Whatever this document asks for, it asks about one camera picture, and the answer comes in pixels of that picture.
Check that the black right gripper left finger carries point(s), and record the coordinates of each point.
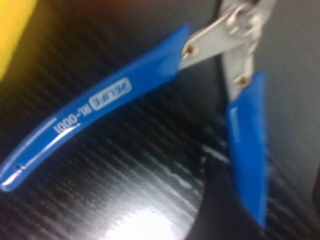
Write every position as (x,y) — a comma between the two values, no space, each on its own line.
(220,212)

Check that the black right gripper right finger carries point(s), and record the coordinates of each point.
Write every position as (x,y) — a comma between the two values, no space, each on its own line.
(316,215)

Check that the yellow cube block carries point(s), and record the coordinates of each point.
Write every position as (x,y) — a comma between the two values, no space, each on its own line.
(12,30)

